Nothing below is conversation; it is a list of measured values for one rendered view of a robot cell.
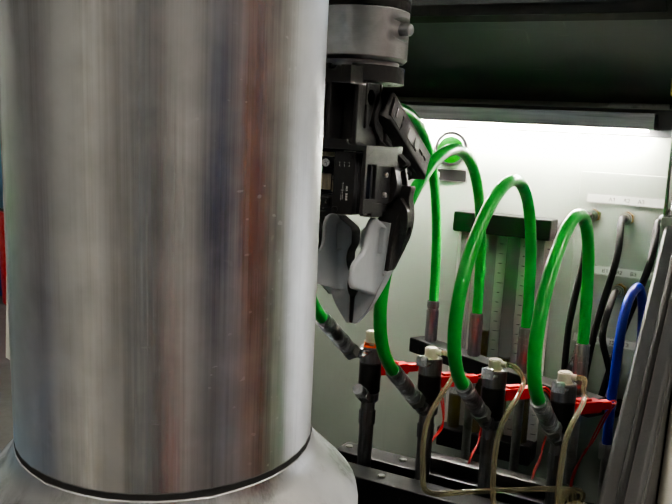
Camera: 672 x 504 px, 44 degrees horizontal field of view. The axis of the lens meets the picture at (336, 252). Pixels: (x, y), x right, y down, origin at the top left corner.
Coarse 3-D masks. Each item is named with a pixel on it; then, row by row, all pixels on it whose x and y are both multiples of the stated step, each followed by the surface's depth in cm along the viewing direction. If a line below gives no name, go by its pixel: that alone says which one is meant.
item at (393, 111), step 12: (384, 96) 68; (396, 96) 68; (384, 108) 67; (396, 108) 68; (384, 120) 68; (396, 120) 68; (408, 120) 71; (384, 132) 70; (396, 132) 69; (408, 132) 71; (396, 144) 71; (408, 144) 71; (420, 144) 74; (408, 156) 73; (420, 156) 74; (408, 168) 75; (420, 168) 74
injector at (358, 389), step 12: (372, 348) 103; (360, 360) 104; (372, 360) 103; (360, 372) 104; (372, 372) 103; (360, 384) 102; (372, 384) 104; (360, 396) 102; (372, 396) 104; (360, 408) 105; (372, 408) 105; (360, 420) 105; (372, 420) 105; (360, 432) 105; (372, 432) 105; (360, 444) 105; (360, 456) 105
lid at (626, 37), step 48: (432, 0) 111; (480, 0) 108; (528, 0) 105; (576, 0) 103; (624, 0) 100; (432, 48) 118; (480, 48) 114; (528, 48) 111; (576, 48) 108; (624, 48) 106; (432, 96) 129; (480, 96) 125; (528, 96) 122; (576, 96) 118; (624, 96) 115
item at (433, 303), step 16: (416, 128) 109; (432, 176) 115; (432, 192) 116; (432, 208) 118; (432, 224) 118; (432, 240) 119; (432, 256) 120; (432, 272) 120; (432, 288) 120; (432, 304) 121; (320, 320) 92
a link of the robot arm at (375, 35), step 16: (336, 16) 64; (352, 16) 63; (368, 16) 63; (384, 16) 64; (400, 16) 64; (336, 32) 64; (352, 32) 63; (368, 32) 63; (384, 32) 64; (400, 32) 65; (336, 48) 64; (352, 48) 64; (368, 48) 64; (384, 48) 64; (400, 48) 65; (336, 64) 65; (384, 64) 65; (400, 64) 67
